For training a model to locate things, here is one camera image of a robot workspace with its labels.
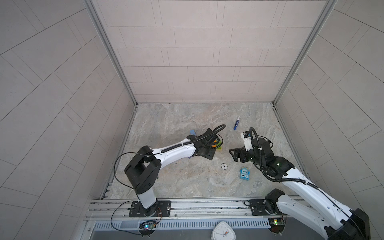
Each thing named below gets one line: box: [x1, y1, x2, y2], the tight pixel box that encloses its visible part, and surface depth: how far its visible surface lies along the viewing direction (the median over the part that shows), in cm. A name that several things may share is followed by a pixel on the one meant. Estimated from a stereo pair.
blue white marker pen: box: [233, 116, 241, 130], surface depth 107 cm
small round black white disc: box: [220, 163, 228, 170], surface depth 86 cm
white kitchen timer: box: [210, 221, 237, 240], surface depth 64 cm
